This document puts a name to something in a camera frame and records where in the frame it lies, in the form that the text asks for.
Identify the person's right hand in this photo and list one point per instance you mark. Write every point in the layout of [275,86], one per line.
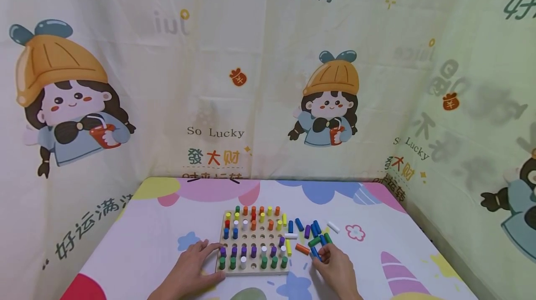
[337,270]

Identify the person's left hand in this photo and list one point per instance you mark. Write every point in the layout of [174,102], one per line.
[190,267]

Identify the person's left fingers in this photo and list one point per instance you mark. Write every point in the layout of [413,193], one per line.
[202,243]

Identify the person's left index finger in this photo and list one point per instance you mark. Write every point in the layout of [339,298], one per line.
[213,249]

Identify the person's right fingers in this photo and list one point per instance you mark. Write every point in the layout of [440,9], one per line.
[327,251]

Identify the person's left thumb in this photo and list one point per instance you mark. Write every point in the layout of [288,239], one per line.
[215,278]

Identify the person's right thumb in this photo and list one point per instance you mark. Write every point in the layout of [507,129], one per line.
[318,266]

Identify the blue wooden peg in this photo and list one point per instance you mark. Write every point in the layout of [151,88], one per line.
[314,252]

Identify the wooden peg board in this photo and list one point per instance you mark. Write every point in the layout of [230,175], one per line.
[255,238]

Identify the person's right forearm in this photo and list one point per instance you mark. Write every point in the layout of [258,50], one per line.
[351,295]

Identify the pile of loose coloured pegs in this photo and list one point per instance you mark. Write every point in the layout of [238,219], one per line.
[307,235]

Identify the set of upright coloured pegs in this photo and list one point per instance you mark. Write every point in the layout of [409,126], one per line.
[253,252]

